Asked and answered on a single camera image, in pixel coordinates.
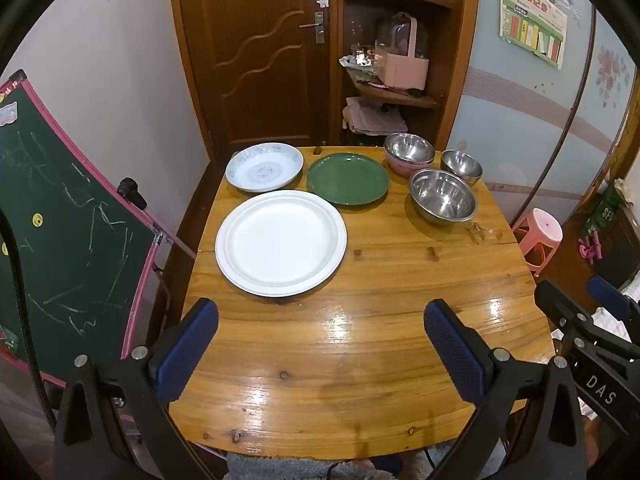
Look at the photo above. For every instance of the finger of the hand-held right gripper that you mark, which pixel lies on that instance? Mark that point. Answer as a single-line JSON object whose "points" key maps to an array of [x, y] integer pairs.
{"points": [[582, 332], [607, 292]]}

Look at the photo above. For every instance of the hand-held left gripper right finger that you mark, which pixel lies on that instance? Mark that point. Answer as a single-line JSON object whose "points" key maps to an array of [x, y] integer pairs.
{"points": [[452, 345]]}

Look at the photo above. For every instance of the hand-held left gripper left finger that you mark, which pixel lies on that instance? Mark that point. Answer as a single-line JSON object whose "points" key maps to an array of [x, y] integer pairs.
{"points": [[187, 350]]}

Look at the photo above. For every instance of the medium steel bowl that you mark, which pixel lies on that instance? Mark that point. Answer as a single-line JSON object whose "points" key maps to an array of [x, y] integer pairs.
{"points": [[440, 195]]}

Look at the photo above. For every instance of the dark wooden cabinet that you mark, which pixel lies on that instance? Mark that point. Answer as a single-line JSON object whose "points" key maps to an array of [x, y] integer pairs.
{"points": [[570, 265]]}

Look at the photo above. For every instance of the pink toy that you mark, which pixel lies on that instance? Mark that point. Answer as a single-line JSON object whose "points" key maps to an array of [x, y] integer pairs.
{"points": [[589, 249]]}

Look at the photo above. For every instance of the green bag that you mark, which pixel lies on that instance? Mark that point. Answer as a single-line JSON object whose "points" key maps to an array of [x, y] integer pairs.
{"points": [[602, 210]]}

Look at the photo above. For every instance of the pink plastic stool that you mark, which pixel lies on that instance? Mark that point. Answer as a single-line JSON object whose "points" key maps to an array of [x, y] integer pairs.
{"points": [[540, 232]]}

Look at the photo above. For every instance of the large white plate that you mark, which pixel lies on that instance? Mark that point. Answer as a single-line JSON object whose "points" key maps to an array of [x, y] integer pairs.
{"points": [[280, 242]]}

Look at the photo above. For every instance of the grey fuzzy rug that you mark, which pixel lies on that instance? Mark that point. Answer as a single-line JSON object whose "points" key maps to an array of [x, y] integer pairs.
{"points": [[280, 467]]}

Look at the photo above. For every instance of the small steel bowl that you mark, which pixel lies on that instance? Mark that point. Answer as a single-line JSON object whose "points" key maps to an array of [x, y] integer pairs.
{"points": [[460, 162]]}

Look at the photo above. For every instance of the white floral plate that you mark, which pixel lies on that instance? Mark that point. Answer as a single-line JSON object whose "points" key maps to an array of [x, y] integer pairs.
{"points": [[262, 167]]}

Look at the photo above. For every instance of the green plate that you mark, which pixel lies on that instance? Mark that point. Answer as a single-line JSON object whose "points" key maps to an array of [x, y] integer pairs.
{"points": [[347, 177]]}

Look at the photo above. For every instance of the floral sliding wardrobe door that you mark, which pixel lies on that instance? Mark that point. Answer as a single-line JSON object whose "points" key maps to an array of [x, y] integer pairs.
{"points": [[500, 125]]}

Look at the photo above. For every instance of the steel bowl with pink outside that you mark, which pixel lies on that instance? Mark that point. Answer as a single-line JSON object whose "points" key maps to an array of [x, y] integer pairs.
{"points": [[409, 149]]}

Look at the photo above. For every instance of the folded pink cloth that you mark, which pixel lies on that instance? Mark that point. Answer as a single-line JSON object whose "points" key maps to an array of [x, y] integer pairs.
{"points": [[375, 117]]}

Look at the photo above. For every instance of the pink basket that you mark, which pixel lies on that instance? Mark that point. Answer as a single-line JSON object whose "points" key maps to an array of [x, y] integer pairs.
{"points": [[402, 72]]}

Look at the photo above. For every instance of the brown wooden door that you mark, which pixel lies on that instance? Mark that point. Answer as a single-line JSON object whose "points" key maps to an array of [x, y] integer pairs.
{"points": [[250, 60]]}

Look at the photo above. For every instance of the wooden corner shelf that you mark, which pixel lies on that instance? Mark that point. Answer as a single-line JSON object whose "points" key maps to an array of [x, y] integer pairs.
{"points": [[450, 35]]}

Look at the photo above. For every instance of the green chalkboard with pink frame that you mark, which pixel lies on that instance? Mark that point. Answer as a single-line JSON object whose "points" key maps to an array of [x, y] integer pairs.
{"points": [[75, 240]]}

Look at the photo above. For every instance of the wall poster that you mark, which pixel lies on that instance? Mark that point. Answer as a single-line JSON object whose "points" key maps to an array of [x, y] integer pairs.
{"points": [[532, 20]]}

